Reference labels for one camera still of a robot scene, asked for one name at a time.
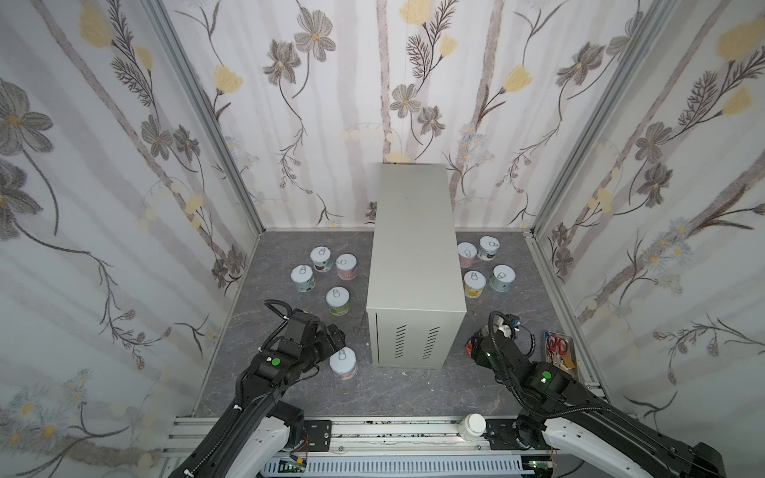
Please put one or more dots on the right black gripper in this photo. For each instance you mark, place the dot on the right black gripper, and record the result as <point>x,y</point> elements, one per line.
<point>480,345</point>

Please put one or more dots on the grey metal cabinet box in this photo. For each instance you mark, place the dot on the grey metal cabinet box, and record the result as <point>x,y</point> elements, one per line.
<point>416,303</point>

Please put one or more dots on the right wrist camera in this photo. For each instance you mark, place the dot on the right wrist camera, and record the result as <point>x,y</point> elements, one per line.
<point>509,328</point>

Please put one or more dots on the pink white can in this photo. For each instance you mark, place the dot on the pink white can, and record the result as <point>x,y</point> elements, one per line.
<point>344,363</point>

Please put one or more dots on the white dark can right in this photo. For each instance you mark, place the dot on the white dark can right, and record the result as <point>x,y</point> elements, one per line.
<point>488,248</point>

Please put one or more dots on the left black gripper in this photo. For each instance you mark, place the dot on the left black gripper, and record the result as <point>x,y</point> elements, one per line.
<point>329,347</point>

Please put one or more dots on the pink can right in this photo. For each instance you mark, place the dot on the pink can right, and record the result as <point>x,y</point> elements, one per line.
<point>467,254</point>

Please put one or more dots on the teal label can left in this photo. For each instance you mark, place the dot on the teal label can left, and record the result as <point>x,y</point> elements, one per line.
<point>303,278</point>

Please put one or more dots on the green label can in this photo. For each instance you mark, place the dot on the green label can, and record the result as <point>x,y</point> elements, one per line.
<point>338,301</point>

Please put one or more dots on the pink label can left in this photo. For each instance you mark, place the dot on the pink label can left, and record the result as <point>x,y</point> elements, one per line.
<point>347,267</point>

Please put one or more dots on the white cable duct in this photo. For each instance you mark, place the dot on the white cable duct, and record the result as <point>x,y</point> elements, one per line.
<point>401,466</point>

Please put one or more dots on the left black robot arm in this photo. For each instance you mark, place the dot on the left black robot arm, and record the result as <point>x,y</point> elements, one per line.
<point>248,433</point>

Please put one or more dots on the yellow label can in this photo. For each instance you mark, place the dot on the yellow label can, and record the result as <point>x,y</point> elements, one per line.
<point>474,283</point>

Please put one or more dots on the teal can right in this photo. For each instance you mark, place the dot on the teal can right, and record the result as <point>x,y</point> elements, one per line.
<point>502,277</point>

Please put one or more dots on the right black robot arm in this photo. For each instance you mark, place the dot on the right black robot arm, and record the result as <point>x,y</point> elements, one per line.
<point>561,412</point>

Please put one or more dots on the dark label can left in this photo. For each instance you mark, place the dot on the dark label can left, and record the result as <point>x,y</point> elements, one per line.
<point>321,257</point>

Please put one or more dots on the aluminium rail frame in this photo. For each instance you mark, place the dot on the aluminium rail frame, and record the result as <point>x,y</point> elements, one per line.
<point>422,436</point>

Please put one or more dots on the red handled scissors package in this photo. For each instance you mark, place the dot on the red handled scissors package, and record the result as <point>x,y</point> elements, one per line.
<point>559,351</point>

